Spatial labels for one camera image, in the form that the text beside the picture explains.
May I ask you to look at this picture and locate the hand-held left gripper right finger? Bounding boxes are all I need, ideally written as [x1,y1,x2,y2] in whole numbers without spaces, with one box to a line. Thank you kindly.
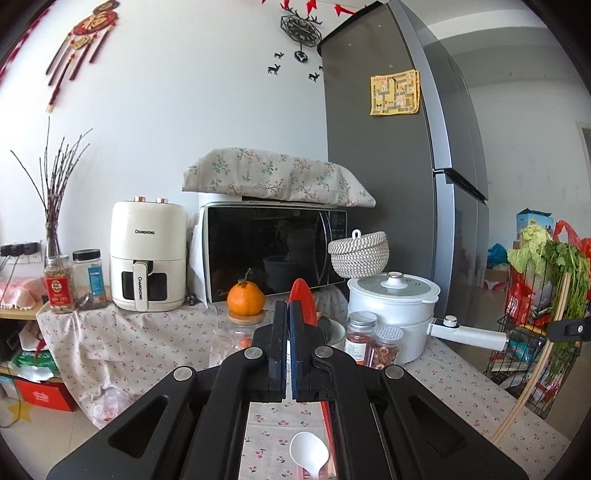
[290,301,530,480]

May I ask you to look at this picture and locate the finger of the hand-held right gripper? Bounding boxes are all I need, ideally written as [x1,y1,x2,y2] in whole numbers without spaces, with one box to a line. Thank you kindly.
[547,315,591,343]

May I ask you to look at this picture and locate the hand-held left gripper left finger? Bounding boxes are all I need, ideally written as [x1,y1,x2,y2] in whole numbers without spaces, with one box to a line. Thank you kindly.
[46,300,290,480]

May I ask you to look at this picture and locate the red plastic spoon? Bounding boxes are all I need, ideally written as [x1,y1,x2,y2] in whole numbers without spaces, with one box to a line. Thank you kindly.
[289,278,334,462]

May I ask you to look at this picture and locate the wooden hoop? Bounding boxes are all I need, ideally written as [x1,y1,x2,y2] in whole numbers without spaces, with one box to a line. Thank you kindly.
[490,258,574,445]

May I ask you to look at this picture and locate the white bowl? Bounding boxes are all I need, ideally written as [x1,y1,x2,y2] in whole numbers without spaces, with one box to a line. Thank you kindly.
[318,318,350,354]

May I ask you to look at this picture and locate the dark green pumpkin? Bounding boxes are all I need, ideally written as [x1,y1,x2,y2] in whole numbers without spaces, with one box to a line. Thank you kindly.
[318,315,341,340]

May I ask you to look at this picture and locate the glass jar with wooden lid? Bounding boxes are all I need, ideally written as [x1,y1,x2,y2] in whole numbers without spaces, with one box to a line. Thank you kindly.
[215,309,269,358]

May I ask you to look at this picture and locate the red plastic bag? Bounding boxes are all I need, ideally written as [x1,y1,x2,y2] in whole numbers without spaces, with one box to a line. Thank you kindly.
[505,220,591,326]

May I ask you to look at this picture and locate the green leafy vegetables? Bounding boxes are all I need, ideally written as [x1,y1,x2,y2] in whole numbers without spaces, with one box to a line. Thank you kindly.
[539,239,591,384]

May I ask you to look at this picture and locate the large spice jar silver lid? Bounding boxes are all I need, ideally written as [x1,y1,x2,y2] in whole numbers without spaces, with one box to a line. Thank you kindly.
[345,311,379,368]

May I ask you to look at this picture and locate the orange with stem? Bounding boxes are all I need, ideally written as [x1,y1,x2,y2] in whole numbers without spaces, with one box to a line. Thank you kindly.
[226,268,267,317]

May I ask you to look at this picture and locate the white plastic spoon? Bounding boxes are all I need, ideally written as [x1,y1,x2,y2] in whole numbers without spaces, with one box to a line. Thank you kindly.
[289,431,330,479]

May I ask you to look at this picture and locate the napa cabbage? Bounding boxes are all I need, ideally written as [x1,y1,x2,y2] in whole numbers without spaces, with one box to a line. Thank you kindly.
[507,224,553,274]

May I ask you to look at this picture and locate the small spice jar perforated lid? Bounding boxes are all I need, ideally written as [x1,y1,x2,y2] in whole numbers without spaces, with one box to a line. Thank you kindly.
[373,325,404,370]

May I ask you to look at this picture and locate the blue plastic bag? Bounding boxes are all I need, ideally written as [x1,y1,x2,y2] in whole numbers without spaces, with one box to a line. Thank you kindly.
[486,243,509,269]

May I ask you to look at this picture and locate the blue cardboard box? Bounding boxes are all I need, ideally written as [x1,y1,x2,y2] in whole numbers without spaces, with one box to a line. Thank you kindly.
[516,209,555,241]

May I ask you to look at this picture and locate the black microwave oven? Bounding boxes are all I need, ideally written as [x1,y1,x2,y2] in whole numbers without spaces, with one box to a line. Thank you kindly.
[198,194,350,305]

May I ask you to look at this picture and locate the white woven basket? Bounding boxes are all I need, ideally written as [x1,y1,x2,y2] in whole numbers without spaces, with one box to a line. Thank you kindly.
[328,229,390,280]

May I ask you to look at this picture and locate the cherry print tablecloth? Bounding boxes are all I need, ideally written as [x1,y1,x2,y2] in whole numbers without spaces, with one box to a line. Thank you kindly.
[36,295,223,432]
[208,286,573,480]

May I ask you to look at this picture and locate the clear plastic bag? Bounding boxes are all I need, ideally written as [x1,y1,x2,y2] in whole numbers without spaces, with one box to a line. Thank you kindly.
[90,385,135,428]

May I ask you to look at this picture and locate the white air fryer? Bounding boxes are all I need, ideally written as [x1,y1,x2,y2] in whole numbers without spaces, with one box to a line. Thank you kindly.
[110,196,188,312]

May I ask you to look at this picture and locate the floral cloth cover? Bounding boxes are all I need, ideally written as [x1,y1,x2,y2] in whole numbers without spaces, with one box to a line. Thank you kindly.
[181,148,376,209]

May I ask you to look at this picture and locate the grey refrigerator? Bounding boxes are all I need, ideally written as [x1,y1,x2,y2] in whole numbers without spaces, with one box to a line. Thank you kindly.
[320,0,491,365]

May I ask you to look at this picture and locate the blue label jar black lid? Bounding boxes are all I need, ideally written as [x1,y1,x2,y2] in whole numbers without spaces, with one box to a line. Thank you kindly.
[71,249,112,309]

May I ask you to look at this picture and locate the red label glass jar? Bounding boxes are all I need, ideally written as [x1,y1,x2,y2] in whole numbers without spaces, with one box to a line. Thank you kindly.
[44,255,75,315]

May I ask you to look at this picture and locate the red gift box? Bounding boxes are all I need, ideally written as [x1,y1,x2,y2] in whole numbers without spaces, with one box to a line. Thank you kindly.
[14,377,79,413]

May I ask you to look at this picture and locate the green and white box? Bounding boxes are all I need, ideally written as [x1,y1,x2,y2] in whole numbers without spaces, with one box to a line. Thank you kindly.
[9,350,61,382]

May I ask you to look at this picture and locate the vase with dry branches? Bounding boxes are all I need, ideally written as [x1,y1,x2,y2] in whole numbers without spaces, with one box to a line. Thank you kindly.
[10,115,93,260]

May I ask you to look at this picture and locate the pink lace cloth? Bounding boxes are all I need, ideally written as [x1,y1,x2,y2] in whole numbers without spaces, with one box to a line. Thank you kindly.
[0,277,47,308]

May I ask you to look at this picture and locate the yellow paper sheet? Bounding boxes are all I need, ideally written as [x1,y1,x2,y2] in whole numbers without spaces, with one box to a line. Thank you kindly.
[369,69,422,116]

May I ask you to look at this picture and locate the red paper garland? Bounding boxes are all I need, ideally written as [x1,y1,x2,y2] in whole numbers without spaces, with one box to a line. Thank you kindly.
[279,0,354,17]

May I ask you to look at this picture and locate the black wire basket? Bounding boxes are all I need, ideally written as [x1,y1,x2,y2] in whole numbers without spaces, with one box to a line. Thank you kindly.
[484,272,585,419]

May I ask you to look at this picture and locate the white electric pot with handle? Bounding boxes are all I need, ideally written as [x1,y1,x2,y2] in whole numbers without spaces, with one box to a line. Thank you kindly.
[347,271,509,365]

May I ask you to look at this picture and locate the black wall clock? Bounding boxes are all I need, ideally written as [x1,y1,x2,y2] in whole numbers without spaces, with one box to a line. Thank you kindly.
[280,14,323,63]

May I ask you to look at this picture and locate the red knot wall ornament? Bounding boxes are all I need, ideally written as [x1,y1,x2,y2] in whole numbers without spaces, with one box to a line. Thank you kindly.
[45,0,122,114]

